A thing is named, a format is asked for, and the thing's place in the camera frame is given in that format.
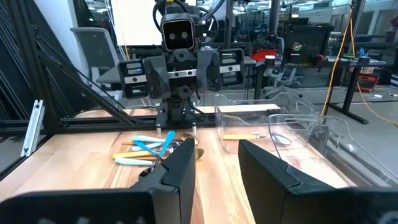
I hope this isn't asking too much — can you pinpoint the yellow cable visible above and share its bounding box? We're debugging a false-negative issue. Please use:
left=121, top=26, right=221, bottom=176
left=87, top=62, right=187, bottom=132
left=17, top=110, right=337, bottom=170
left=320, top=9, right=398, bottom=127

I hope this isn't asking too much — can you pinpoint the white board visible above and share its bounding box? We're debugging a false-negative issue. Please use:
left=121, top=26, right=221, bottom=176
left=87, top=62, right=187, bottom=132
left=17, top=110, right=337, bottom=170
left=110, top=0, right=164, bottom=47

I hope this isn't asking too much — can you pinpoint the black tripod stand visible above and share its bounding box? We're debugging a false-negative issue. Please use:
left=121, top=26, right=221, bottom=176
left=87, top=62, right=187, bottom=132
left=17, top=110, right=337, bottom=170
left=328, top=0, right=371, bottom=125

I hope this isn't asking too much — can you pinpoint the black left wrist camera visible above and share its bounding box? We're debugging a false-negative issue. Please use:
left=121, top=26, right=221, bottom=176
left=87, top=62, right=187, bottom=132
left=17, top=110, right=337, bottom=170
left=160, top=12, right=197, bottom=52

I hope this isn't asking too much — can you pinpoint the grey mesh office chair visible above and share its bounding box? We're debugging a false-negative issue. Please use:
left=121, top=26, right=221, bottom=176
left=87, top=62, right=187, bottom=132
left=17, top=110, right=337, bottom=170
left=70, top=27, right=122, bottom=100

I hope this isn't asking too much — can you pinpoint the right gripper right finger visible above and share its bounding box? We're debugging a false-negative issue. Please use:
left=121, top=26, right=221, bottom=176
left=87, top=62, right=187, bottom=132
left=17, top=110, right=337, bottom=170
left=238, top=139, right=398, bottom=224

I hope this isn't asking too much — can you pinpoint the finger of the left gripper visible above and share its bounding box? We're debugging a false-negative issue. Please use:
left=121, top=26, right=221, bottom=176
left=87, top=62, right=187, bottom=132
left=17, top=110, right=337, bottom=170
left=197, top=49, right=222, bottom=93
left=145, top=55, right=172, bottom=100

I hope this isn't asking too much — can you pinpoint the orange handled silver spoon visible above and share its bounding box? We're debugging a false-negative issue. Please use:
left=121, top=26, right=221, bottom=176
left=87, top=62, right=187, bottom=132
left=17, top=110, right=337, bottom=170
left=111, top=151, right=155, bottom=159
left=222, top=133, right=293, bottom=146

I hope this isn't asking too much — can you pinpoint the clear plastic bin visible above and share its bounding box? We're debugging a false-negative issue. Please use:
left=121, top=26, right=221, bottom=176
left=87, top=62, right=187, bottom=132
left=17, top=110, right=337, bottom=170
left=310, top=116, right=398, bottom=187
left=267, top=113, right=330, bottom=159
left=214, top=91, right=321, bottom=153

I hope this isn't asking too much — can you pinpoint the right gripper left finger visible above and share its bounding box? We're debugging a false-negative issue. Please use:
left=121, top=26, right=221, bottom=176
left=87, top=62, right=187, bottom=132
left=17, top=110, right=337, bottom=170
left=0, top=138, right=197, bottom=224

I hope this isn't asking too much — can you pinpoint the silver metal bracket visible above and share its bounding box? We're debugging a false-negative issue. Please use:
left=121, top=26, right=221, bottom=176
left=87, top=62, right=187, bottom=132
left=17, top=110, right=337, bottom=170
left=20, top=99, right=46, bottom=158

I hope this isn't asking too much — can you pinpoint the teal handled black spoon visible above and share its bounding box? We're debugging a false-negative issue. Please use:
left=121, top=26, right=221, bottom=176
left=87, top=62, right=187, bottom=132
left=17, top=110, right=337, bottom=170
left=138, top=130, right=177, bottom=182
left=132, top=139, right=162, bottom=158

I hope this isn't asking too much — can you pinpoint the red crate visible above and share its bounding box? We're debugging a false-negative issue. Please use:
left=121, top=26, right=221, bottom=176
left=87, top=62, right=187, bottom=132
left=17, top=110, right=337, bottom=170
left=250, top=48, right=277, bottom=62

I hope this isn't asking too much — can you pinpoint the black cabinet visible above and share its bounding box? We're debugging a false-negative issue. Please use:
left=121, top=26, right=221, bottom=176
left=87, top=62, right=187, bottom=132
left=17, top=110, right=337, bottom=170
left=284, top=24, right=335, bottom=66

